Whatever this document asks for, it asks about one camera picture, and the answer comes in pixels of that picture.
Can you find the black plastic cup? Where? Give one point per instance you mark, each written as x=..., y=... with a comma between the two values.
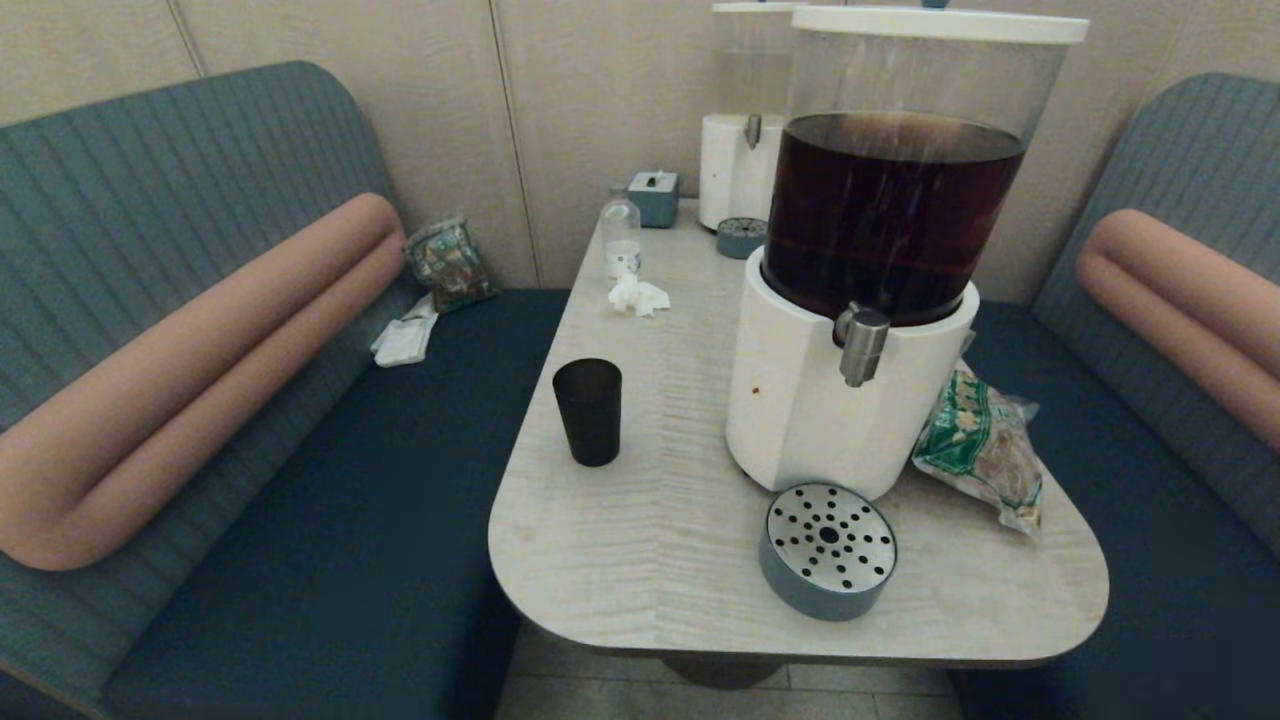
x=588, y=415

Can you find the silver dispenser tap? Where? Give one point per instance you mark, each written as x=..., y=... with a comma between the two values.
x=862, y=348

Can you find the crumpled white tissue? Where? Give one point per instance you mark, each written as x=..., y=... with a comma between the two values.
x=637, y=297

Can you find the clear plastic bottle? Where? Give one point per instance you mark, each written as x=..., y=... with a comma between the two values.
x=620, y=232

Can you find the small round drip tray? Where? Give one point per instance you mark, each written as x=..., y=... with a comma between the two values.
x=742, y=239

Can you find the blue grey tissue box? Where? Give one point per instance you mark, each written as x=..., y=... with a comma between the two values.
x=655, y=200

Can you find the large dispenser with dark tea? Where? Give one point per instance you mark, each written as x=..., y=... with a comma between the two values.
x=810, y=400

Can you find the small white drink dispenser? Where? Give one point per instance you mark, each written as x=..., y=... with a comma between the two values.
x=730, y=170

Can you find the brown green snack bag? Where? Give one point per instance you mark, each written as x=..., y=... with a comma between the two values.
x=450, y=266

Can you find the white napkin pack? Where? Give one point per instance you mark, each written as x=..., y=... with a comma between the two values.
x=405, y=341

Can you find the round perforated drip tray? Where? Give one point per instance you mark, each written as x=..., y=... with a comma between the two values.
x=826, y=553

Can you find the green white snack bag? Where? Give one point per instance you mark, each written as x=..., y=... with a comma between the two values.
x=982, y=450

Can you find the teal bench with long bolster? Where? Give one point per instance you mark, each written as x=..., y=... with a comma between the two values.
x=300, y=500

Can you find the long pink bolster cushion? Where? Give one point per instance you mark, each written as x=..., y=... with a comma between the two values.
x=200, y=370

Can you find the white large dispenser lid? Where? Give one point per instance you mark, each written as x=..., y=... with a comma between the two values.
x=940, y=24

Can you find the teal bench with short bolster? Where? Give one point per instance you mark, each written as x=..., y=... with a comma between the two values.
x=1150, y=550

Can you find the short pink bolster cushion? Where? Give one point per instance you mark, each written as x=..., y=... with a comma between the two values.
x=1180, y=290

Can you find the dark table pedestal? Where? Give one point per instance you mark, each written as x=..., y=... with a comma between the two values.
x=722, y=672

